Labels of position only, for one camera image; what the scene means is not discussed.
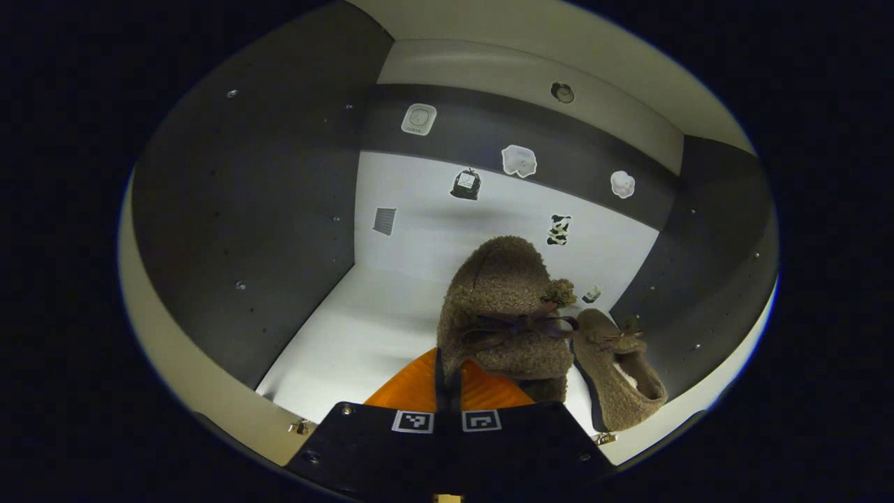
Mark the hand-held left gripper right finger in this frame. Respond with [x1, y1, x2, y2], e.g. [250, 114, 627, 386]
[447, 358, 617, 500]

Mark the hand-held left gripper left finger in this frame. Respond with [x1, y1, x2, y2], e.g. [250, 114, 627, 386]
[285, 347, 451, 500]

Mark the brown fuzzy shoe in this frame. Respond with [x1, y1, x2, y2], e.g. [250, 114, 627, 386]
[437, 235, 579, 404]
[573, 308, 669, 432]

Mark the white shoe cabinet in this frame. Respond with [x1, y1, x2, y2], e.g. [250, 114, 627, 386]
[117, 0, 779, 469]

